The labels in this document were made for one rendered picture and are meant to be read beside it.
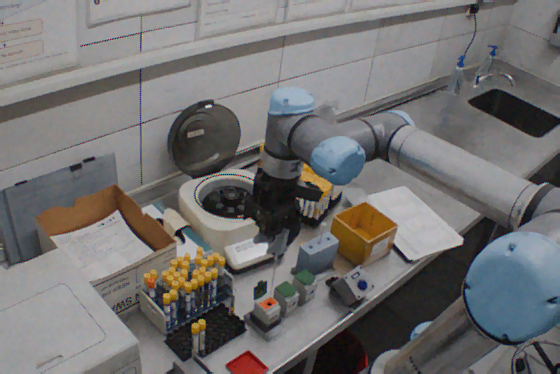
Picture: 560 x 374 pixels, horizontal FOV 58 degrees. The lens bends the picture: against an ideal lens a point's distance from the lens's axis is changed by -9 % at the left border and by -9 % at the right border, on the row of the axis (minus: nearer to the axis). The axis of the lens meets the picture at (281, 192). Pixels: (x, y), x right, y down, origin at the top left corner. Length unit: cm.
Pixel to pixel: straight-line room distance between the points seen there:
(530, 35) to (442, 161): 249
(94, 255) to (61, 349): 53
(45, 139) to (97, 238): 28
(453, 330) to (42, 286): 66
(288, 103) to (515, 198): 38
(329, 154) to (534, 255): 37
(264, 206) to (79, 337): 40
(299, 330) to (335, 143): 59
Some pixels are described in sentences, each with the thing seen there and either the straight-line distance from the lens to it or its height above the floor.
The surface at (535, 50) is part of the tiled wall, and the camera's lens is 329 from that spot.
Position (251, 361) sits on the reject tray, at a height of 88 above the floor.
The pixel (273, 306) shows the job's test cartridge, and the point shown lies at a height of 95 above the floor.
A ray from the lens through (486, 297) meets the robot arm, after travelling 64.
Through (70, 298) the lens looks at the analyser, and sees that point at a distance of 95.
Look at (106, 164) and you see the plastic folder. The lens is 146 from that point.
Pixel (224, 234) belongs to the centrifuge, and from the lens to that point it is 137.
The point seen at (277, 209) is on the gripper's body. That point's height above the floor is 126.
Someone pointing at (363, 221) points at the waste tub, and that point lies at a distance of 160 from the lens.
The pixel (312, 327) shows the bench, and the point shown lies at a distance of 131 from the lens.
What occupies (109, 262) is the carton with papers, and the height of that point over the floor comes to 94.
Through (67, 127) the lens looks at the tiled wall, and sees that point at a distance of 138.
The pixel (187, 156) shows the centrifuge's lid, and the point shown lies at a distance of 157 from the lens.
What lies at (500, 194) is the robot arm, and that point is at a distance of 79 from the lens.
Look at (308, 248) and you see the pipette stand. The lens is 136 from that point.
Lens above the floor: 186
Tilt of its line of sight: 35 degrees down
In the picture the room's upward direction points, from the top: 9 degrees clockwise
